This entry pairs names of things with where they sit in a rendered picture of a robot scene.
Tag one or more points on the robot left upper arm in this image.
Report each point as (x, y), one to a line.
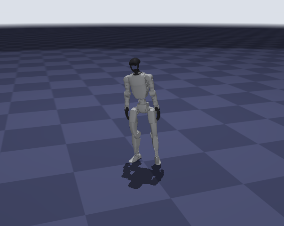
(149, 79)

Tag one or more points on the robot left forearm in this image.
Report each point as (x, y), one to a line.
(155, 101)

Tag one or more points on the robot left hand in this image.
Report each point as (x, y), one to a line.
(158, 113)

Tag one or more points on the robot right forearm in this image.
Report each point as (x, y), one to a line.
(126, 101)

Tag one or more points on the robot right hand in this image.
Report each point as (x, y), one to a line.
(126, 112)

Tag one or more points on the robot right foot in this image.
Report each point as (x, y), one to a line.
(135, 158)

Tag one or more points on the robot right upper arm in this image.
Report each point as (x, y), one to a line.
(127, 86)

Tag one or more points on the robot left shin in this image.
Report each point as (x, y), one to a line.
(155, 145)

